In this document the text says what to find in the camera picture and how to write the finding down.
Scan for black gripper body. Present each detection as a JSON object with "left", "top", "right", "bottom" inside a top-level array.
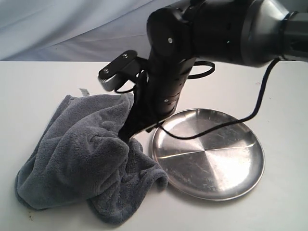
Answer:
[{"left": 122, "top": 56, "right": 196, "bottom": 135}]

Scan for grey fluffy towel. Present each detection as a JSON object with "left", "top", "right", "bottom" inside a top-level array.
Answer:
[{"left": 14, "top": 93, "right": 168, "bottom": 225}]

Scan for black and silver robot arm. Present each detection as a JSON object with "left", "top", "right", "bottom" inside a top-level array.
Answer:
[{"left": 118, "top": 0, "right": 308, "bottom": 141}]

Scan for round stainless steel plate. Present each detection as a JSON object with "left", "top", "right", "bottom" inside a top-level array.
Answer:
[{"left": 150, "top": 108, "right": 265, "bottom": 201}]

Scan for white backdrop sheet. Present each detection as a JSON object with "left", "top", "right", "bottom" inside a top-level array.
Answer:
[{"left": 0, "top": 0, "right": 308, "bottom": 62}]

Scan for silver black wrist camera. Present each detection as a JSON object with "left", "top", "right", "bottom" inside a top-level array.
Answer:
[{"left": 98, "top": 50, "right": 141, "bottom": 92}]

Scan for black camera cable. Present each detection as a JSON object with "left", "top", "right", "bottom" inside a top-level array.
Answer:
[{"left": 113, "top": 57, "right": 281, "bottom": 140}]

